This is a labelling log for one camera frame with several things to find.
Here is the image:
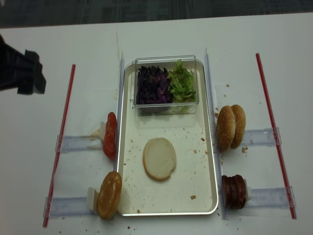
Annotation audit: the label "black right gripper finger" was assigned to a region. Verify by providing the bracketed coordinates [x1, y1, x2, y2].
[0, 38, 46, 95]

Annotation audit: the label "left lower clear rail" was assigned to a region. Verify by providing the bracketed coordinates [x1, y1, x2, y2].
[43, 196, 95, 218]

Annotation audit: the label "white lower pusher block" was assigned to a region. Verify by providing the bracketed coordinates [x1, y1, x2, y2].
[87, 187, 99, 214]

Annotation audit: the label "purple cabbage shreds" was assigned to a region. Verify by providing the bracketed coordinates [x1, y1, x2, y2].
[136, 66, 172, 105]

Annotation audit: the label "right long clear rail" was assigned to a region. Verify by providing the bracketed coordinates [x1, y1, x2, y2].
[204, 48, 228, 220]

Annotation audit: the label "green lettuce shreds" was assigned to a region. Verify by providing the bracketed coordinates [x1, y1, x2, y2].
[167, 60, 196, 103]

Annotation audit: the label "white metal tray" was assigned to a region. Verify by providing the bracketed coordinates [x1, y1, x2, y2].
[115, 61, 219, 216]

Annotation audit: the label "left upper clear rail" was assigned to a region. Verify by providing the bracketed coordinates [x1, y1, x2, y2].
[55, 135, 103, 153]

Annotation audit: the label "rear top bun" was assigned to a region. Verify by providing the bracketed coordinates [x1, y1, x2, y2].
[230, 104, 246, 149]

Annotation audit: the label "front sesame top bun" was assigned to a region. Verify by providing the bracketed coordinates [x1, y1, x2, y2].
[216, 105, 235, 152]

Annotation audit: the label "left red strip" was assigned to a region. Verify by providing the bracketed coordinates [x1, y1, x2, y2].
[43, 64, 76, 228]

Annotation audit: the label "bun slice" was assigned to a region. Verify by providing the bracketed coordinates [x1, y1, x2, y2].
[142, 138, 176, 181]
[97, 171, 122, 220]

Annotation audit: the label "white upper pusher block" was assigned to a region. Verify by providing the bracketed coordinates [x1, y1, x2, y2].
[98, 121, 106, 145]

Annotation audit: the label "red strip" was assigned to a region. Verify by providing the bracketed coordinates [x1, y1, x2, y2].
[43, 64, 76, 228]
[255, 53, 297, 219]

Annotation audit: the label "tomato slices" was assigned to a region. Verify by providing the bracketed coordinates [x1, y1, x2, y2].
[103, 112, 117, 160]

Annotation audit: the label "meat patties stack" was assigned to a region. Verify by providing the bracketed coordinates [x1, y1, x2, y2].
[222, 175, 247, 210]

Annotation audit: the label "white pusher block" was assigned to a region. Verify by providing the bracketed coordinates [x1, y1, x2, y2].
[87, 187, 99, 214]
[98, 121, 106, 145]

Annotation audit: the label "clear plastic salad box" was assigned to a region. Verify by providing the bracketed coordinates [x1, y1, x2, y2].
[133, 55, 199, 116]

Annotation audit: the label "right upper clear rail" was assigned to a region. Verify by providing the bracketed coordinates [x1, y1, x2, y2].
[240, 128, 282, 146]

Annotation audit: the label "right red strip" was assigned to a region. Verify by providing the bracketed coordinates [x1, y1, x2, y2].
[255, 53, 297, 219]

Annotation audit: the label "right lower clear rail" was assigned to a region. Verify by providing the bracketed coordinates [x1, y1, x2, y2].
[245, 187, 296, 208]

